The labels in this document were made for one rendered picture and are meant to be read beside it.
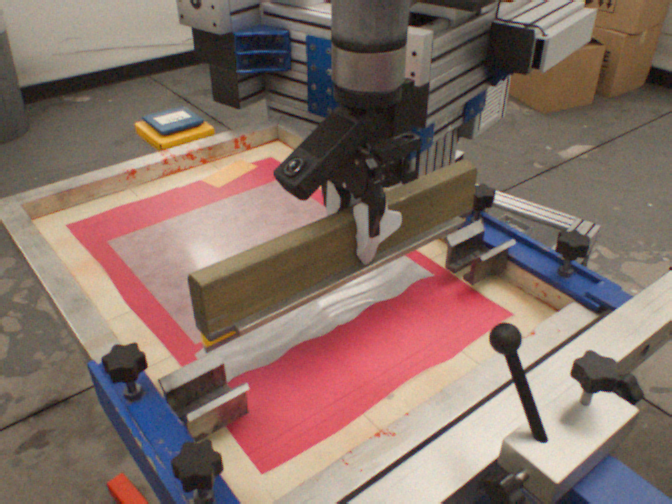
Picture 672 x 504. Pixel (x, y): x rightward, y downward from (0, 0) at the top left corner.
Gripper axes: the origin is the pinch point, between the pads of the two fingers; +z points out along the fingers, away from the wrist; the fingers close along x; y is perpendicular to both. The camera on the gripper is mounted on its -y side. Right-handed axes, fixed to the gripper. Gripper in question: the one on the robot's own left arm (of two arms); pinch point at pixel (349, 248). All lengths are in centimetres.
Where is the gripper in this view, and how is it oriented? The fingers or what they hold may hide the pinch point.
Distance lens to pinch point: 75.4
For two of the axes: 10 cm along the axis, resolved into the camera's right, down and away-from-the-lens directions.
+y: 7.9, -3.6, 5.0
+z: 0.0, 8.1, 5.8
